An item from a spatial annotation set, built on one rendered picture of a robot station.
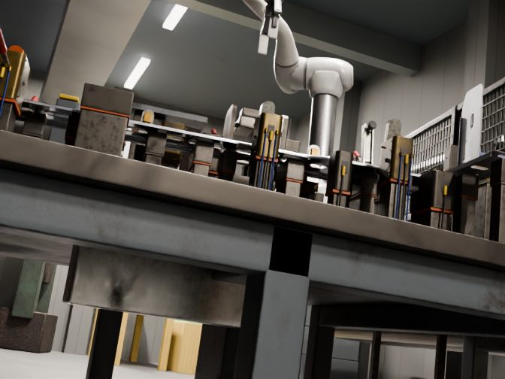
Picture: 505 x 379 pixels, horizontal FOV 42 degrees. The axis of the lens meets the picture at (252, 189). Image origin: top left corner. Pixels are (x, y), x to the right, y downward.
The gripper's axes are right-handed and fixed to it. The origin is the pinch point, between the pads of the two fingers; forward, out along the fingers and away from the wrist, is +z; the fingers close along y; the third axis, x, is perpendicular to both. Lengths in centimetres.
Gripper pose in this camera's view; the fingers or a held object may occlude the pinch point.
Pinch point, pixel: (267, 43)
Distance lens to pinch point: 229.6
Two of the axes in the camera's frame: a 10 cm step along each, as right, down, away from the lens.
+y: 2.3, -1.9, -9.5
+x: 9.6, 1.8, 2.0
